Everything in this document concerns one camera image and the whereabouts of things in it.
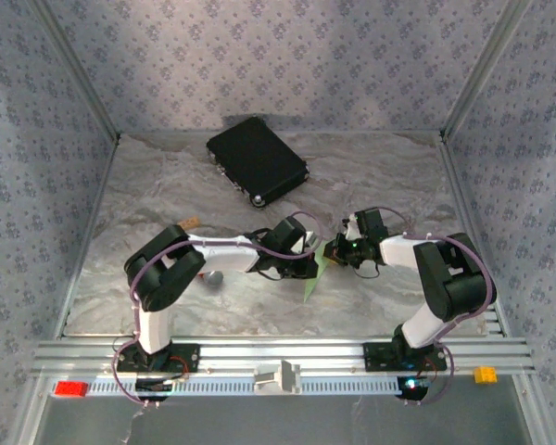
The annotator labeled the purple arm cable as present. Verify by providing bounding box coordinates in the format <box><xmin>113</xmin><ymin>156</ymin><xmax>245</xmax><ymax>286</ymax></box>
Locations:
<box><xmin>112</xmin><ymin>210</ymin><xmax>326</xmax><ymax>410</ymax></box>
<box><xmin>378</xmin><ymin>207</ymin><xmax>497</xmax><ymax>408</ymax></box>

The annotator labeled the grey metal bracket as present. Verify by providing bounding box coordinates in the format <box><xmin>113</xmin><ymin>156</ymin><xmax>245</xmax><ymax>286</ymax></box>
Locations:
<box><xmin>253</xmin><ymin>360</ymin><xmax>303</xmax><ymax>396</ymax></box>

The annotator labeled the yellow toy brick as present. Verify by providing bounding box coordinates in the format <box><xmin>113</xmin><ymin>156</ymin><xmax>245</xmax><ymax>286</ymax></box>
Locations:
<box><xmin>473</xmin><ymin>365</ymin><xmax>499</xmax><ymax>386</ymax></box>

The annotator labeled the aluminium corner post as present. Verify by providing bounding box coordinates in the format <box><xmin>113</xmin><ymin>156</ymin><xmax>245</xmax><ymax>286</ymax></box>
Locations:
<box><xmin>441</xmin><ymin>0</ymin><xmax>535</xmax><ymax>139</ymax></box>
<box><xmin>30</xmin><ymin>0</ymin><xmax>121</xmax><ymax>140</ymax></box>

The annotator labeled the aluminium side rail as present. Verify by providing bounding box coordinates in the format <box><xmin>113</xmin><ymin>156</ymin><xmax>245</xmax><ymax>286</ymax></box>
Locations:
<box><xmin>437</xmin><ymin>133</ymin><xmax>511</xmax><ymax>337</ymax></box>
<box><xmin>57</xmin><ymin>133</ymin><xmax>121</xmax><ymax>338</ymax></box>

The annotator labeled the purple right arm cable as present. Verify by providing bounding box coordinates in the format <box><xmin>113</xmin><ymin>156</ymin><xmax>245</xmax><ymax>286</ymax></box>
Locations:
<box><xmin>378</xmin><ymin>207</ymin><xmax>497</xmax><ymax>408</ymax></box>

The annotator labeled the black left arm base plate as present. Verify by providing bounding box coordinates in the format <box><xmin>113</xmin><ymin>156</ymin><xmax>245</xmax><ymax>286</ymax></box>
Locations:
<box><xmin>114</xmin><ymin>341</ymin><xmax>201</xmax><ymax>375</ymax></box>

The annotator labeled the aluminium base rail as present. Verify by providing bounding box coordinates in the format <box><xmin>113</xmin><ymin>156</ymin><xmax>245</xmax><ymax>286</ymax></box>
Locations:
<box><xmin>31</xmin><ymin>337</ymin><xmax>537</xmax><ymax>377</ymax></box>

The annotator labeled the red toy brick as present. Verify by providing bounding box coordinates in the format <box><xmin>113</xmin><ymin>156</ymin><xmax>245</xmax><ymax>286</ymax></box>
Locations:
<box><xmin>54</xmin><ymin>380</ymin><xmax>90</xmax><ymax>399</ymax></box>

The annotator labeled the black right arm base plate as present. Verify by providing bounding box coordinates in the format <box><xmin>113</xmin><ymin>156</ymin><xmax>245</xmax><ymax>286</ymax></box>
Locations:
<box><xmin>362</xmin><ymin>341</ymin><xmax>449</xmax><ymax>374</ymax></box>

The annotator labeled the black hard case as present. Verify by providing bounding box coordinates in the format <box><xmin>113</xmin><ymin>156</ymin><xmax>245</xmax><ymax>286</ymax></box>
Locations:
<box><xmin>206</xmin><ymin>115</ymin><xmax>310</xmax><ymax>209</ymax></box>

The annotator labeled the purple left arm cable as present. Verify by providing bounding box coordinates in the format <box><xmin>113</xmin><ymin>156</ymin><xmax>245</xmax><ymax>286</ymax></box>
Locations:
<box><xmin>112</xmin><ymin>210</ymin><xmax>326</xmax><ymax>410</ymax></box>

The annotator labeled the light green paper sheet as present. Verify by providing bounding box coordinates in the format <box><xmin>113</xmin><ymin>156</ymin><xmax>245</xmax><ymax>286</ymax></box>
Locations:
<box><xmin>301</xmin><ymin>239</ymin><xmax>335</xmax><ymax>306</ymax></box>

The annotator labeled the white slotted cable duct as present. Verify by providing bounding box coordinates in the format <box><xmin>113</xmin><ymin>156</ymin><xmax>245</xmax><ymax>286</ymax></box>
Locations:
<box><xmin>49</xmin><ymin>373</ymin><xmax>430</xmax><ymax>398</ymax></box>

